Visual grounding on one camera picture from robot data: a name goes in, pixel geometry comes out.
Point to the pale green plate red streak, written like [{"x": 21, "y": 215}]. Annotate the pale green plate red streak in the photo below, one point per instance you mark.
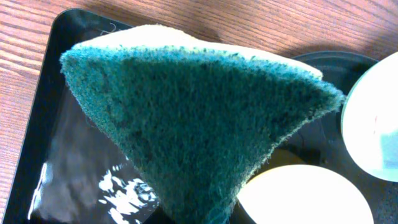
[{"x": 369, "y": 120}]

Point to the round black tray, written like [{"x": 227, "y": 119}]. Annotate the round black tray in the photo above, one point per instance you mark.
[{"x": 321, "y": 142}]

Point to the yellow plate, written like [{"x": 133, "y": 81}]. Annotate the yellow plate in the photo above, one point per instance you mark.
[{"x": 304, "y": 194}]

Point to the green and yellow sponge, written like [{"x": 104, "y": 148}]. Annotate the green and yellow sponge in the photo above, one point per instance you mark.
[{"x": 196, "y": 118}]

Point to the rectangular black tray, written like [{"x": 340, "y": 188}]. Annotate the rectangular black tray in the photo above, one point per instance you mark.
[{"x": 68, "y": 171}]

